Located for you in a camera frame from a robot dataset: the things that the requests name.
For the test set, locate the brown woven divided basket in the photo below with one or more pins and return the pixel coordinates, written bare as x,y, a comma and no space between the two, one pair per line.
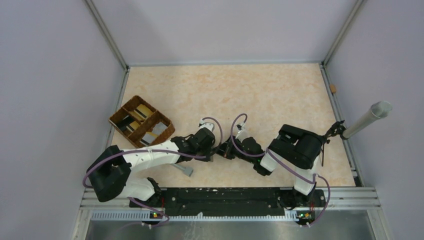
144,126

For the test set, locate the small wooden block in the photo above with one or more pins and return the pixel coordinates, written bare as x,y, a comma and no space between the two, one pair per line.
332,88

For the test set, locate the grey plastic toy bolt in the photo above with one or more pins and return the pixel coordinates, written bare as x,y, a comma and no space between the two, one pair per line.
188,171

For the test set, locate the black shiny credit card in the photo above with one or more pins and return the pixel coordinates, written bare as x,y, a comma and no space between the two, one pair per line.
128,124

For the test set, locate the black clamp bracket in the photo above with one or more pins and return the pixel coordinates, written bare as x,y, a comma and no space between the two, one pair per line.
335,130

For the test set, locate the gold card in basket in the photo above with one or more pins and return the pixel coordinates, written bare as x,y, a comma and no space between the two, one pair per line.
141,112

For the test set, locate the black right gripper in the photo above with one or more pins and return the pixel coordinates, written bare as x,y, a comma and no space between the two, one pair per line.
226,149

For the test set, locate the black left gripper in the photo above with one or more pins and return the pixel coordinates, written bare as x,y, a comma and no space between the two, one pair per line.
208,155

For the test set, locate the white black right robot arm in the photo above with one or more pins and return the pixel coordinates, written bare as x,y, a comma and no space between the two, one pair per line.
295,145

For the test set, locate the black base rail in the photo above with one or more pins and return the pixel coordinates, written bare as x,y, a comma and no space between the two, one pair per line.
234,201

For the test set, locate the silver metal tube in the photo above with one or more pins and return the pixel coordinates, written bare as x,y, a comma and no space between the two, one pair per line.
377,111

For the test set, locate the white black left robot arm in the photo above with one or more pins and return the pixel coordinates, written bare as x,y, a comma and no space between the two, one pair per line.
113,173

